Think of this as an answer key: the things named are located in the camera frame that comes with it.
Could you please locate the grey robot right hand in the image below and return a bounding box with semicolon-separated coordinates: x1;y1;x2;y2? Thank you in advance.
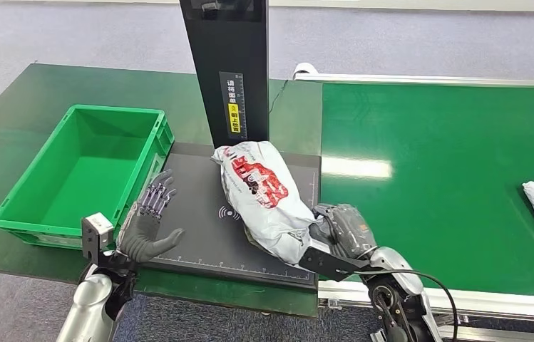
311;204;379;261

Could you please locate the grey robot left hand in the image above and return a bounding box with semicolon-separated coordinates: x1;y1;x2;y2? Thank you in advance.
116;170;185;264

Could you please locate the white package with red print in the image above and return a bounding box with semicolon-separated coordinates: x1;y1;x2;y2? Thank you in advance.
211;140;320;266

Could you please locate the black weighing scale platform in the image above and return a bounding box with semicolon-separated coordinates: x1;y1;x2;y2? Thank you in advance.
141;141;322;290

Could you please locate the green plastic basket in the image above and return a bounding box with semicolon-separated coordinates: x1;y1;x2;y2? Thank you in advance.
0;104;175;251

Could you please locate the green conveyor belt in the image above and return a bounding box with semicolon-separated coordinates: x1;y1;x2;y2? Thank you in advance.
292;62;534;323

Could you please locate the black scale column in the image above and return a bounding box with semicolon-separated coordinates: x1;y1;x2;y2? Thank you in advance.
179;0;270;149

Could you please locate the black right wrist camera bracket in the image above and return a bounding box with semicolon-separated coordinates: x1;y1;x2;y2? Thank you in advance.
298;246;372;283

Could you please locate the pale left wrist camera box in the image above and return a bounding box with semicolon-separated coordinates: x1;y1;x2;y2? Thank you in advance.
81;212;115;264

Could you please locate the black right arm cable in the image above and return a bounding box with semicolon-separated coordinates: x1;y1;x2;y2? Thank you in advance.
355;268;459;342

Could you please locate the thin black scale cable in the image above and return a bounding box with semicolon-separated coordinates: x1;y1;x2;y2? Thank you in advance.
268;79;291;115

